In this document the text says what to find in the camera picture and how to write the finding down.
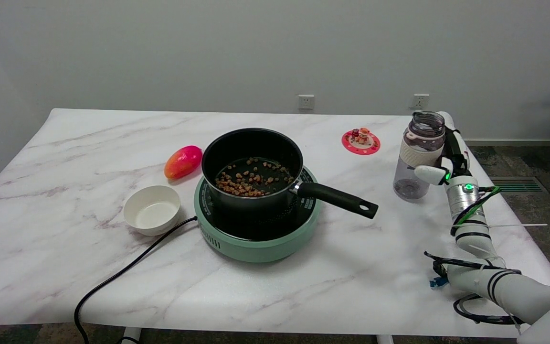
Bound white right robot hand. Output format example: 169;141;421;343
413;111;471;186

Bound clear grey plastic bottle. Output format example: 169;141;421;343
393;111;446;200

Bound floor vent grille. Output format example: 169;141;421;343
490;177;543;193

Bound pink round coaster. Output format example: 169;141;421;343
341;129;381;156

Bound brown food pieces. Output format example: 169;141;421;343
215;158;295;197

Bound green induction cooker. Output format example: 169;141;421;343
194;165;322;263

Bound red orange mango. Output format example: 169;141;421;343
164;145;203;180

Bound white bowl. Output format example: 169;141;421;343
123;185;181;236

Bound green robot cable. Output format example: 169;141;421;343
452;185;501;236

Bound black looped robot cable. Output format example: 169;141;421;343
423;251;526;325

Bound black saucepan with handle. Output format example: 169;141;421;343
201;128;379;219

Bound black power cable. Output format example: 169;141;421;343
74;216;198;344

